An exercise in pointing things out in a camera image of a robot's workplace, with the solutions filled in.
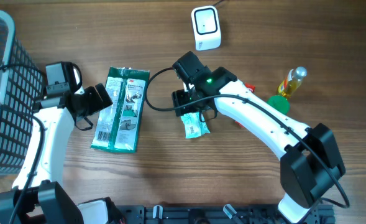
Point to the green lid small jar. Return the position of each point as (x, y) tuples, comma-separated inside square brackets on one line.
[(280, 103)]

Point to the grey plastic shopping basket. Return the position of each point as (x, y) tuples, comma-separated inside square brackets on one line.
[(20, 84)]

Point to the red Nescafe coffee stick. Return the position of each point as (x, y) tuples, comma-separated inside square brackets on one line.
[(251, 88)]

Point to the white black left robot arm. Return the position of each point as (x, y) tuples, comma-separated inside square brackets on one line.
[(37, 195)]

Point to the white barcode scanner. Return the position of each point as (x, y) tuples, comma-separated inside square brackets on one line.
[(206, 28)]

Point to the green 3M gloves package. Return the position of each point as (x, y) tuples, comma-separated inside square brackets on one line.
[(117, 129)]

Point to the pale green snack packet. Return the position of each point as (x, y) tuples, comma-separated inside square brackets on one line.
[(194, 125)]

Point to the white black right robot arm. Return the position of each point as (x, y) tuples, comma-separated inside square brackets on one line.
[(310, 160)]

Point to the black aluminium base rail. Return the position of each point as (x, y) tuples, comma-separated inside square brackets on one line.
[(252, 214)]

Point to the yellow oil bottle silver cap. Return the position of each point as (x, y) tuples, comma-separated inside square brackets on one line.
[(292, 82)]

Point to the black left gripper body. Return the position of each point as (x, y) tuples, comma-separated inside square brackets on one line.
[(92, 102)]

